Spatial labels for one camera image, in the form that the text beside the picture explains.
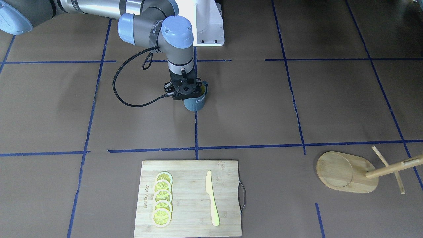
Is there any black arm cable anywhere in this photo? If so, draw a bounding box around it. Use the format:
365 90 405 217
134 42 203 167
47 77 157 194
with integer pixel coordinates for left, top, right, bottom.
112 46 175 107

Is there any lemon slice four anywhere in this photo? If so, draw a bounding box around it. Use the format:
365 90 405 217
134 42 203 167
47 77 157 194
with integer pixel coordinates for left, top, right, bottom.
154 199 173 213

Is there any yellow plastic knife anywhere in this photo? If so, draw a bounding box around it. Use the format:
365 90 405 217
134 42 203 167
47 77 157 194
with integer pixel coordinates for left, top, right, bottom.
205 170 220 226

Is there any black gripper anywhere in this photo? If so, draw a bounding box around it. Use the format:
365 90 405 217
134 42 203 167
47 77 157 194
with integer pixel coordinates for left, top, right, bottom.
164 75 202 100

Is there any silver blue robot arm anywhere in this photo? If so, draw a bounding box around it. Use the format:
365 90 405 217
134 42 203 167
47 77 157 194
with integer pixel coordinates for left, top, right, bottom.
0 0 202 100

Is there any dark teal mug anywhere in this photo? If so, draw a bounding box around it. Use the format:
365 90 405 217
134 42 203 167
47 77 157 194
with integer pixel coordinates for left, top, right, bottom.
184 81 208 111

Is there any wooden cup rack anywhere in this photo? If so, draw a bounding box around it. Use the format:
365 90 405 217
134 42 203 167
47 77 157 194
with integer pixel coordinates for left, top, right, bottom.
316 146 422 195

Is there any lemon slice two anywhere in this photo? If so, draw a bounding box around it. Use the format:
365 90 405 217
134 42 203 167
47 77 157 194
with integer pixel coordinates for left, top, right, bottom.
154 179 172 192

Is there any lemon slice five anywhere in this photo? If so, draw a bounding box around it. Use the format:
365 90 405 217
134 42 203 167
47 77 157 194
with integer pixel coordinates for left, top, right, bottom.
152 208 171 228

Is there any lemon slice three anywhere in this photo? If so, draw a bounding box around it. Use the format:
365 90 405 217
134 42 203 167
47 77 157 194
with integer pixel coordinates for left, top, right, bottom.
153 189 173 202

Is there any bamboo cutting board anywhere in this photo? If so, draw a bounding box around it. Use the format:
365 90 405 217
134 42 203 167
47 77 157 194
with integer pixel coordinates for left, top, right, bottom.
134 160 242 238

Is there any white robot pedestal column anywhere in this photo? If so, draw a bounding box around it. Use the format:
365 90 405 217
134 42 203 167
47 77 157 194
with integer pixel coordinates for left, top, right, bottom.
176 0 225 47

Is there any lemon slice one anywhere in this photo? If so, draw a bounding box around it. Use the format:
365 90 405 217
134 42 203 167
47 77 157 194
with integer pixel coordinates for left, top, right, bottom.
155 171 173 185

